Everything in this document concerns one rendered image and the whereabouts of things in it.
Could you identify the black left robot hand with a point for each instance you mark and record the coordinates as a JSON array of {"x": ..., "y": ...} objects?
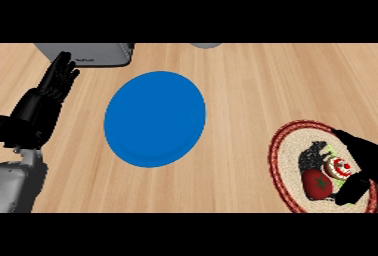
[{"x": 41, "y": 100}]

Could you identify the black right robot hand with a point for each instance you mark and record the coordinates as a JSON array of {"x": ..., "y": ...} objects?
[{"x": 361, "y": 156}]

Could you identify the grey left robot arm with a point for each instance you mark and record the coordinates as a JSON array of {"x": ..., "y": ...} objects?
[{"x": 14, "y": 180}]

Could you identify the white red-topped cupcake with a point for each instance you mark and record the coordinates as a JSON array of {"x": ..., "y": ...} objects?
[{"x": 339, "y": 167}]

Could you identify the round beige red-rimmed placemat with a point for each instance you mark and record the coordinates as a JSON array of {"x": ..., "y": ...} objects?
[{"x": 289, "y": 146}]

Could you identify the blue round plate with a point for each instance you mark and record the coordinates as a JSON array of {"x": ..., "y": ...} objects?
[{"x": 155, "y": 119}]

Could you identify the red tomato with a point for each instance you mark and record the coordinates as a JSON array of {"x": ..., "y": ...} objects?
[{"x": 317, "y": 184}]

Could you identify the grey box appliance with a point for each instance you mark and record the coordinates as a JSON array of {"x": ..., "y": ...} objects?
[{"x": 100, "y": 53}]

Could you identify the grey round object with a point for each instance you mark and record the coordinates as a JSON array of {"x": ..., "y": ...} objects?
[{"x": 205, "y": 45}]

